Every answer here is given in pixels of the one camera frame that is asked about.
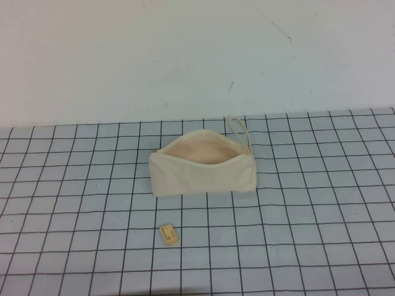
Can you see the small cream eraser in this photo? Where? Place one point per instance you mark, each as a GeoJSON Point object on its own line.
{"type": "Point", "coordinates": [169, 236]}

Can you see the blue checked tablecloth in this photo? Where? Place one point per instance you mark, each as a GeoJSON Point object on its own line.
{"type": "Point", "coordinates": [308, 216]}

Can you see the cream fabric pencil case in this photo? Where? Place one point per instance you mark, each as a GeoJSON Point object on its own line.
{"type": "Point", "coordinates": [200, 179]}

